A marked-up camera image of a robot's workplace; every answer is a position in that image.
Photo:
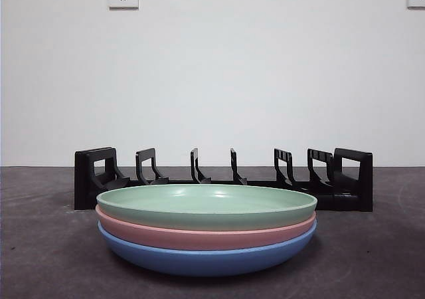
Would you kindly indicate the green plate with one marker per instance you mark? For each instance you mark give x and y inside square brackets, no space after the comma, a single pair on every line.
[206,202]

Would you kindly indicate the pink plate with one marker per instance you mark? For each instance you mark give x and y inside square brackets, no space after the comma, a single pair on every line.
[206,237]

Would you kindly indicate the blue plate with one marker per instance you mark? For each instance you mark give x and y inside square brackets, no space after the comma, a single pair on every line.
[206,262]

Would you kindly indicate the black dish rack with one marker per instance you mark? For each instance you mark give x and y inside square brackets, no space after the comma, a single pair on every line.
[84,179]

